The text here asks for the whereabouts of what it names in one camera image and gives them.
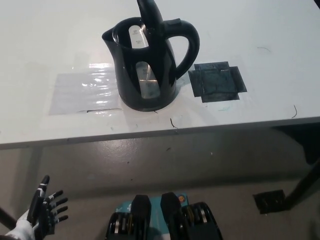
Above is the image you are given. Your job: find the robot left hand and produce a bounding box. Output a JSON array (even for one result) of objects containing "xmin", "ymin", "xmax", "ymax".
[{"xmin": 26, "ymin": 174, "xmax": 69, "ymax": 236}]

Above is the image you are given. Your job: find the black electric kettle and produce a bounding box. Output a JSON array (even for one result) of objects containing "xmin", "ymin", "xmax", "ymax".
[{"xmin": 101, "ymin": 0, "xmax": 201, "ymax": 112}]

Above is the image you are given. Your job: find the robot left arm white sleeve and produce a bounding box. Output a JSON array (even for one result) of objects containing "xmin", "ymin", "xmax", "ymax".
[{"xmin": 0, "ymin": 210, "xmax": 36, "ymax": 240}]

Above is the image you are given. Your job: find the black table leg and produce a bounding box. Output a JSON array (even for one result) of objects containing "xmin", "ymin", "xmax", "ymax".
[
  {"xmin": 284, "ymin": 157, "xmax": 320, "ymax": 211},
  {"xmin": 0, "ymin": 206, "xmax": 17, "ymax": 230}
]

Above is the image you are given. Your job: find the clear plastic taped sheet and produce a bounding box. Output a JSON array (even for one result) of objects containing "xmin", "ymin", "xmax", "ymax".
[{"xmin": 48, "ymin": 63, "xmax": 124, "ymax": 116}]

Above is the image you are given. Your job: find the black tape patch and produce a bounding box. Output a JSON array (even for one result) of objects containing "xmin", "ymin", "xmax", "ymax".
[{"xmin": 187, "ymin": 60, "xmax": 249, "ymax": 104}]

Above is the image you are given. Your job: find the black floor plate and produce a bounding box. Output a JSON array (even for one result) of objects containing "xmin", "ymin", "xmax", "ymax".
[{"xmin": 252, "ymin": 189, "xmax": 287, "ymax": 215}]

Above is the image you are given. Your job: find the dark under-table bracket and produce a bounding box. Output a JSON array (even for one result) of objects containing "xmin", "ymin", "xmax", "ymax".
[{"xmin": 271, "ymin": 124, "xmax": 320, "ymax": 166}]

